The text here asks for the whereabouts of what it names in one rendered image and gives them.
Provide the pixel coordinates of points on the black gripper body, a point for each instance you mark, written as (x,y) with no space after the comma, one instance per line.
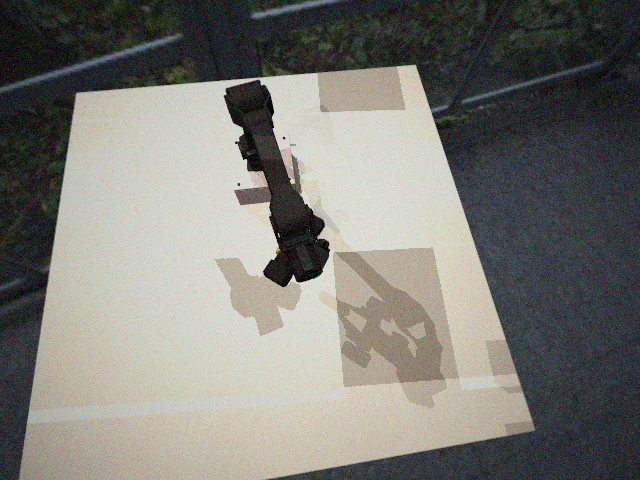
(281,273)

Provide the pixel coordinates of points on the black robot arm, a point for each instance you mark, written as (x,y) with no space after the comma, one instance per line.
(250,107)

